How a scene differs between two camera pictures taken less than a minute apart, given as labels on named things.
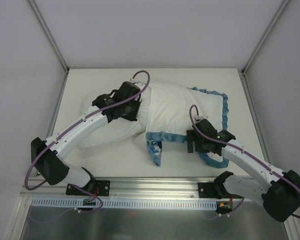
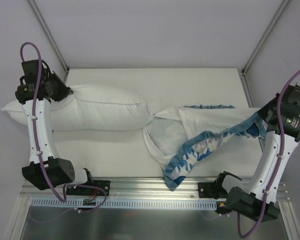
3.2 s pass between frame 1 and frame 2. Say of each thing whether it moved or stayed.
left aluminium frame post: stayed
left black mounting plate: stayed
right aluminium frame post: stayed
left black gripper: moved
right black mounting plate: stayed
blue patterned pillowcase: moved
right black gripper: moved
